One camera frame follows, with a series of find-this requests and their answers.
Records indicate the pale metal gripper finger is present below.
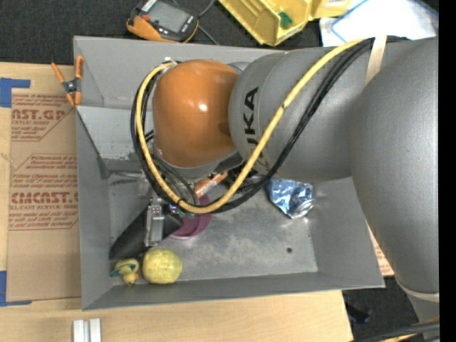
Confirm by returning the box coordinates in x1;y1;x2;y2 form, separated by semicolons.
143;204;166;247

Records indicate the black triangular object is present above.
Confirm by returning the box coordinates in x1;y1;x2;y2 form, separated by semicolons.
108;204;185;260

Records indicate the orange and white tube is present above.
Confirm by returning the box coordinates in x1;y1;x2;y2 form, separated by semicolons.
194;171;229;197

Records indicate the purple cup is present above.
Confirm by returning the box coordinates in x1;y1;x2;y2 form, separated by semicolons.
168;195;212;241

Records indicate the yellow-green ball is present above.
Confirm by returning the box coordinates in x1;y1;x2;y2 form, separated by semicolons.
141;248;184;285

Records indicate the yellow toy duck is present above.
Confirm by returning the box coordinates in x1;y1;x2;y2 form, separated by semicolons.
109;258;140;286

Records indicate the grey metal bin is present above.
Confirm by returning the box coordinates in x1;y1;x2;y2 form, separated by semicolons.
73;36;387;311

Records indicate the crumpled blue silver foil packet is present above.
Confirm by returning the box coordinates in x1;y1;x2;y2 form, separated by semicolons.
266;176;316;219

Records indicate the brown cardboard board red print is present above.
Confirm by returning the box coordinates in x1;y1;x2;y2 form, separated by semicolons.
0;61;395;304

